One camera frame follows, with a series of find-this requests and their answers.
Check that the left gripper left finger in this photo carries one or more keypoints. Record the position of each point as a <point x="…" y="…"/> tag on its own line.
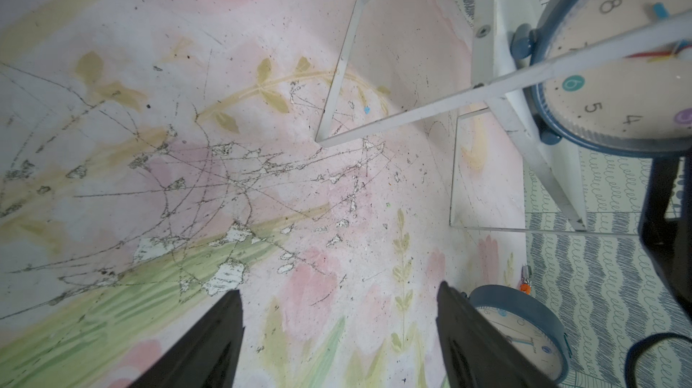
<point x="207" y="355"/>

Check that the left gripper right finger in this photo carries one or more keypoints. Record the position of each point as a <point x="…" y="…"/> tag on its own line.
<point x="475" y="354"/>

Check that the blue round alarm clock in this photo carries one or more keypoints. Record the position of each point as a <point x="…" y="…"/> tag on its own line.
<point x="636" y="106"/>
<point x="528" y="325"/>

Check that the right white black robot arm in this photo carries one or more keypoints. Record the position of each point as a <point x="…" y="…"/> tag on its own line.
<point x="667" y="242"/>

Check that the white two-tier shelf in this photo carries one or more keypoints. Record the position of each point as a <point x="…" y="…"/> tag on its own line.
<point x="499" y="83"/>

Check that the orange handled pliers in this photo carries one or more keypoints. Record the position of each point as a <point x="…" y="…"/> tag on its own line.
<point x="526" y="279"/>

